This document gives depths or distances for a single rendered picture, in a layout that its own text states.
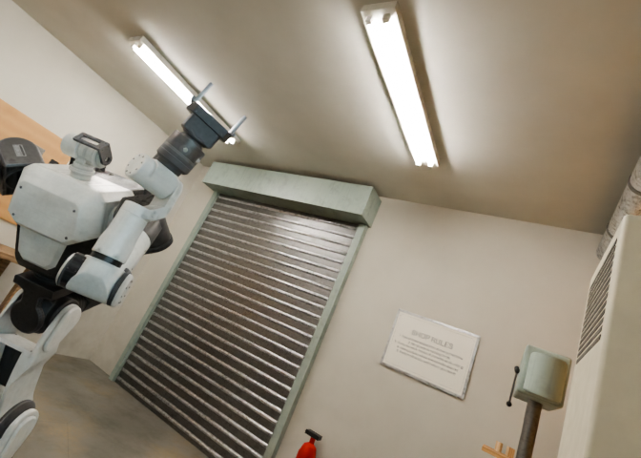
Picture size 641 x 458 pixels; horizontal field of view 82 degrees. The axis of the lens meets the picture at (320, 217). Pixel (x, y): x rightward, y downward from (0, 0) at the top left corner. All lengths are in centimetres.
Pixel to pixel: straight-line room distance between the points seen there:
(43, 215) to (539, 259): 302
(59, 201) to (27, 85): 326
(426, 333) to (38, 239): 259
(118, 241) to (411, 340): 255
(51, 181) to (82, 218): 13
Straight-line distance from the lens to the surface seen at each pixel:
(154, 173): 92
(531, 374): 193
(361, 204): 337
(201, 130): 94
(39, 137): 440
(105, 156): 119
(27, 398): 155
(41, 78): 444
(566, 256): 328
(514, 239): 332
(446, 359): 306
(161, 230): 114
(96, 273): 90
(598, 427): 108
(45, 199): 121
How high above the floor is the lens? 119
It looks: 18 degrees up
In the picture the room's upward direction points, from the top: 24 degrees clockwise
